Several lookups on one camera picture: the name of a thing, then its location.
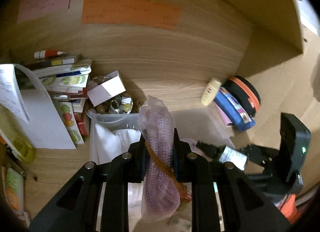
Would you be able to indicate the yellow-green spray bottle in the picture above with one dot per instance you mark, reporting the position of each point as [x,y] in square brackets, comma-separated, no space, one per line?
[15,139]

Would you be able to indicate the stack of books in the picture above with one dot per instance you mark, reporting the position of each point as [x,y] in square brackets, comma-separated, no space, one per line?
[65,78]

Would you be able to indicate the small white cardboard box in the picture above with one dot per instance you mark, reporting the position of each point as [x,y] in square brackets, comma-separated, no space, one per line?
[105,88]

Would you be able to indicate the orange sticky note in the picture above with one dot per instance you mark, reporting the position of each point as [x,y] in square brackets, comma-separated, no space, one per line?
[150,13]

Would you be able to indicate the cream lotion bottle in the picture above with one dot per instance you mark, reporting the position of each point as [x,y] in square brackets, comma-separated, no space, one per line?
[210,91]

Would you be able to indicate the black orange round case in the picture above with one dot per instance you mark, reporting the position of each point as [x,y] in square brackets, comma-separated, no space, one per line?
[245,93]

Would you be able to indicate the orange sleeve forearm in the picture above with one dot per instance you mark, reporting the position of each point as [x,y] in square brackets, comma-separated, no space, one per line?
[288,208]

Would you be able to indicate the orange green lotion tube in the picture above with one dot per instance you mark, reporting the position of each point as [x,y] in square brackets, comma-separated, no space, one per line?
[14,191]

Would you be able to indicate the red white marker pen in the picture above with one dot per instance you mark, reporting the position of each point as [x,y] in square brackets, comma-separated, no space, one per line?
[47,54]

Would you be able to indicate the clear plastic storage bin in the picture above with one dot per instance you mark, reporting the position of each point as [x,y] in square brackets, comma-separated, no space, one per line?
[197,124]

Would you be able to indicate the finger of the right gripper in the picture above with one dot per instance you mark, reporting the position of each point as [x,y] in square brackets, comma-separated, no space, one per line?
[260,155]
[211,151]

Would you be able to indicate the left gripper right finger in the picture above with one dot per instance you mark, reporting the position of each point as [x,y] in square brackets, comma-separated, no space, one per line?
[223,195]

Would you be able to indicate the fruit pattern card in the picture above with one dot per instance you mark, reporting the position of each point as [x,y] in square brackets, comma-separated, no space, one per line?
[66,113]

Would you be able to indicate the blue patterned pencil pouch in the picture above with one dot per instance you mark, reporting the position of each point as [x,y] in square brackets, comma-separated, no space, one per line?
[233,110]

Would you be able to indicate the pink flat pouch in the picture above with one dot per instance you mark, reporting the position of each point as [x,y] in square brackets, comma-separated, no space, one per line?
[227,122]

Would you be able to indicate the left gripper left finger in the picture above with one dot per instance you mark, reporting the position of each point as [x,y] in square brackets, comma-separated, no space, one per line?
[95,193]

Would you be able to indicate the pink macaron case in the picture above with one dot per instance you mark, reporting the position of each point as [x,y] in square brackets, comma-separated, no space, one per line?
[192,143]

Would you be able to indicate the white drawstring pouch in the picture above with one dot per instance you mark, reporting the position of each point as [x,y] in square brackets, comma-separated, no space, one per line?
[106,144]

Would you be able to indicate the white bowl of trinkets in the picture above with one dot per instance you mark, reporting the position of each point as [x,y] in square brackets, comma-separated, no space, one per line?
[119,104]

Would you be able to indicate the white paper folder stand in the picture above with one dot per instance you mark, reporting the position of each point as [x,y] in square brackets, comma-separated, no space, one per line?
[33,110]

